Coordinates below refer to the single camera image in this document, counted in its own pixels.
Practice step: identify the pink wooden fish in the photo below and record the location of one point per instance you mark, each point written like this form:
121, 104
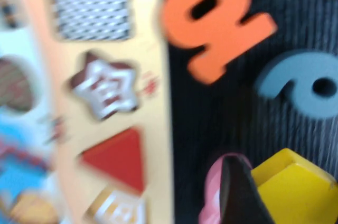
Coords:
212, 189

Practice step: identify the red triangle piece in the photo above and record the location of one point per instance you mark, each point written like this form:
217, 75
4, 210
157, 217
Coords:
124, 160

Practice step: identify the orange number ten piece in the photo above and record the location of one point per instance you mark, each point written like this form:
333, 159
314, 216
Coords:
224, 49

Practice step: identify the yellow pentagon piece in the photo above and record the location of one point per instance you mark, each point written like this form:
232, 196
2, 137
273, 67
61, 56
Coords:
298, 195

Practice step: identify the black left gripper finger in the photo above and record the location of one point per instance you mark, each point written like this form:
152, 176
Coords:
240, 195

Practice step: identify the blue-grey number nine piece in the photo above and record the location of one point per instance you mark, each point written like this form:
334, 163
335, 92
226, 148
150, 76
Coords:
285, 70

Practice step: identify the blue ocean wooden puzzle board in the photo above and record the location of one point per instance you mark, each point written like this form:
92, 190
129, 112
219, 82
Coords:
151, 155

